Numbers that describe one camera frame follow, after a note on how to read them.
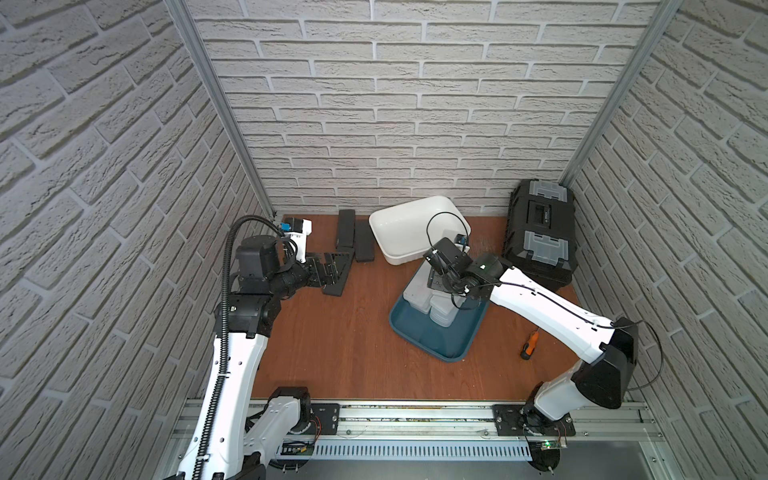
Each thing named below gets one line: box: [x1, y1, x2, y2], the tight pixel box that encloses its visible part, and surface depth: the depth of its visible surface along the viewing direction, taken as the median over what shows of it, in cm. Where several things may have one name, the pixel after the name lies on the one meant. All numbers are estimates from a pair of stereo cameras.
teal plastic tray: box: [389, 261, 490, 362], surface depth 91 cm
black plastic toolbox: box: [502, 179, 578, 291], surface depth 92 cm
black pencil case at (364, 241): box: [355, 219, 375, 263], surface depth 108 cm
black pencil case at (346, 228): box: [337, 209, 355, 247], surface depth 113 cm
